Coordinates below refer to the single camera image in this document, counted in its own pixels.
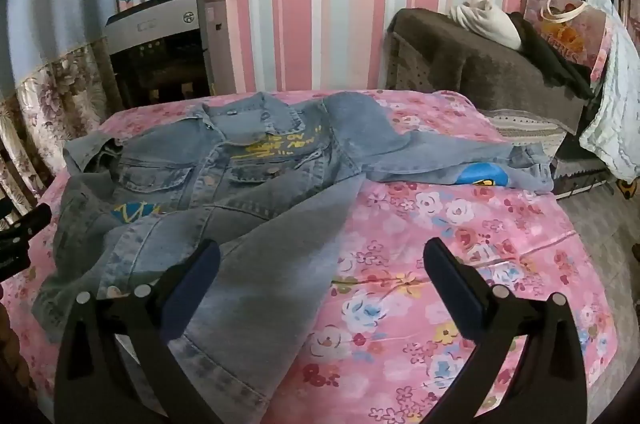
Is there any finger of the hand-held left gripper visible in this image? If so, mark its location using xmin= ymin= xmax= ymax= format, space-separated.
xmin=12 ymin=203 xmax=52 ymax=239

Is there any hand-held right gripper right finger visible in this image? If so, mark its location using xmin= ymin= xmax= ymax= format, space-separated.
xmin=407 ymin=238 xmax=591 ymax=424

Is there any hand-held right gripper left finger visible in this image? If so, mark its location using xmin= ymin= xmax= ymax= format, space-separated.
xmin=52 ymin=240 xmax=236 ymax=424

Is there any printed blue denim jacket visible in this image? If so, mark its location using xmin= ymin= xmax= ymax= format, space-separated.
xmin=31 ymin=91 xmax=553 ymax=424

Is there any pink floral bedsheet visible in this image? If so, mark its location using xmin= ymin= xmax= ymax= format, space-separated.
xmin=0 ymin=89 xmax=616 ymax=424

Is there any grey curtain with floral hem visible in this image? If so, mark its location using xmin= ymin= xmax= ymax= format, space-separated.
xmin=0 ymin=0 xmax=126 ymax=225

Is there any silver black water dispenser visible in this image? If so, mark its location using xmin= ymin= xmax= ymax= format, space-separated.
xmin=102 ymin=0 xmax=211 ymax=107

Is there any brown sofa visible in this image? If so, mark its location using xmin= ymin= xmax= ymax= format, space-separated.
xmin=385 ymin=6 xmax=601 ymax=200

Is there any white quilted cloth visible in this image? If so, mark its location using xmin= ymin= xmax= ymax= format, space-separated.
xmin=580 ymin=0 xmax=640 ymax=182

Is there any black garment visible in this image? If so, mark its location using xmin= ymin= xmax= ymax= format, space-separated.
xmin=510 ymin=11 xmax=596 ymax=100

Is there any white garment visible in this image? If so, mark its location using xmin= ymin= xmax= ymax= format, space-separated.
xmin=447 ymin=0 xmax=523 ymax=51

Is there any pink gift bag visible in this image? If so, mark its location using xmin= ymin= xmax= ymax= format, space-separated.
xmin=522 ymin=0 xmax=616 ymax=70

